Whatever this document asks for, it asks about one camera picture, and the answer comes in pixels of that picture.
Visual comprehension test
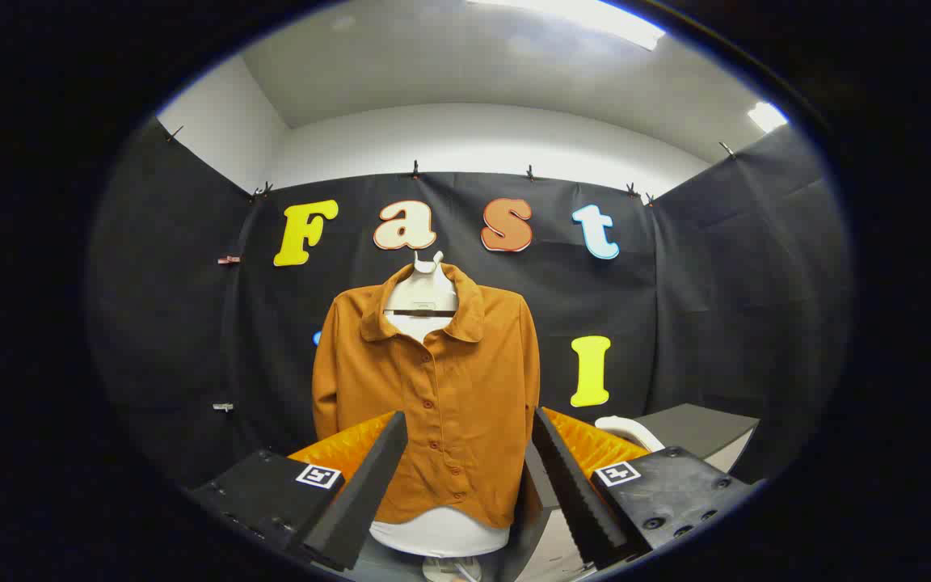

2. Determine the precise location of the small ceiling light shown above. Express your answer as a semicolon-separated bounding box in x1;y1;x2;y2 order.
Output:
748;100;790;135

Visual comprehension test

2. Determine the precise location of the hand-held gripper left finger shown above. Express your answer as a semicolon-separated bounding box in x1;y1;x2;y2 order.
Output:
191;410;410;572

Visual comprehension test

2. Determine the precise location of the grey table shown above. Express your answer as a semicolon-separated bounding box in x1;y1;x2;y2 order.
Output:
634;403;760;474

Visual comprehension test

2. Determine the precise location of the black backdrop cloth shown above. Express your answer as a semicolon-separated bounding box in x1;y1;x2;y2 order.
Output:
86;117;853;518

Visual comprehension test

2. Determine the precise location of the brown button-up shirt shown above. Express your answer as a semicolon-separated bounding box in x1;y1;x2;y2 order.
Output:
311;262;541;530

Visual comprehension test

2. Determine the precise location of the long ceiling light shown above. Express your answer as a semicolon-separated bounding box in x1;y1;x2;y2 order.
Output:
465;0;667;52

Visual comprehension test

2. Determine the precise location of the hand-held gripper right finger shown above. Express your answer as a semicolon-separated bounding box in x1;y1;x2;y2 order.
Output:
531;406;762;571

